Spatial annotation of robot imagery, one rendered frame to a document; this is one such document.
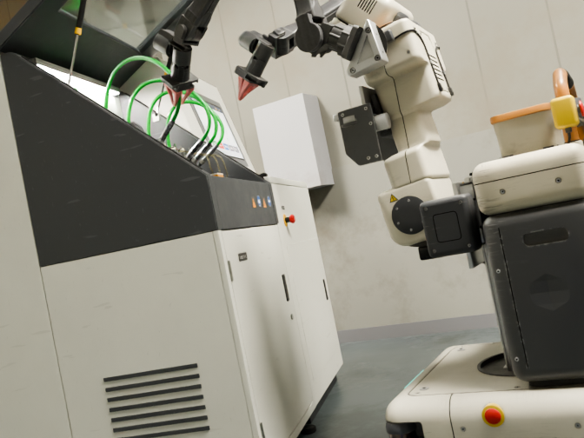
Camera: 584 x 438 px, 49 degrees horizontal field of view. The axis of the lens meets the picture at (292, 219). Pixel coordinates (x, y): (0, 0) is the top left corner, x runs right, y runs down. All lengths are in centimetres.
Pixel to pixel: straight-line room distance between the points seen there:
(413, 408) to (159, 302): 77
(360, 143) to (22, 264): 108
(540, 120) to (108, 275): 125
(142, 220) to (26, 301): 46
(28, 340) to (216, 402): 62
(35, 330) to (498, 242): 137
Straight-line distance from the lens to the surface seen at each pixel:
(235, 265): 189
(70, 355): 207
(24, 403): 219
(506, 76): 380
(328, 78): 413
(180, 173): 186
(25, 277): 211
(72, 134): 202
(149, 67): 273
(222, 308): 183
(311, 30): 173
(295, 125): 396
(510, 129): 170
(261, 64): 214
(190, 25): 197
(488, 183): 154
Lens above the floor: 73
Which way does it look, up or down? 1 degrees up
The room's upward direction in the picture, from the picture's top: 11 degrees counter-clockwise
